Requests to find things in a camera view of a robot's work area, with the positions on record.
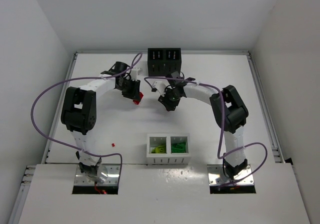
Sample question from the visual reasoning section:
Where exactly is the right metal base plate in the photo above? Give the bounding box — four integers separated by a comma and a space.
207, 165, 255, 186

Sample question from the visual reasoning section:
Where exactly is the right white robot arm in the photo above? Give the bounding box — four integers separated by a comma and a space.
152, 72, 249, 179

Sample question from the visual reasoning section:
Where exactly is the black two-compartment container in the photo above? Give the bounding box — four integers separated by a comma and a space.
147, 48, 182, 77

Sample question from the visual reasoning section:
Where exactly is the metal base plate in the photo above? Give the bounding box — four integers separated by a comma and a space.
74, 164, 120, 186
207, 165, 255, 186

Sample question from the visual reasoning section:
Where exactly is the white two-compartment container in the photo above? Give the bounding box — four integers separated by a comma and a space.
146, 133, 191, 165

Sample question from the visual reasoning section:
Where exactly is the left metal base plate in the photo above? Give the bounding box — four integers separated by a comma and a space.
74, 164, 120, 186

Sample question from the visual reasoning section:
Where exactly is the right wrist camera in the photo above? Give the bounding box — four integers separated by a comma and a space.
151, 81, 167, 96

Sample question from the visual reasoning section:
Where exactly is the lime lego brick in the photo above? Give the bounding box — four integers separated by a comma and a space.
157, 146, 166, 153
153, 145, 167, 154

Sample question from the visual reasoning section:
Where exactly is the lime lego brick top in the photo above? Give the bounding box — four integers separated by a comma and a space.
153, 145, 167, 154

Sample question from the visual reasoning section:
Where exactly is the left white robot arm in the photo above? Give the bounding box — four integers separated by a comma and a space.
60, 62, 143, 179

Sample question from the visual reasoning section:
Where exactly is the dark green lego brick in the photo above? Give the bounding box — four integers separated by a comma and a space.
171, 143, 186, 153

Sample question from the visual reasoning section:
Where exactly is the red long lego brick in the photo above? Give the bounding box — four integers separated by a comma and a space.
133, 92, 144, 105

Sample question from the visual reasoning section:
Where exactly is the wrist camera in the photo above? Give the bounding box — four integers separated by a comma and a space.
151, 81, 167, 96
130, 68, 142, 81

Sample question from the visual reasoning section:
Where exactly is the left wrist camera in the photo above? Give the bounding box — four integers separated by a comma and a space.
130, 68, 142, 81

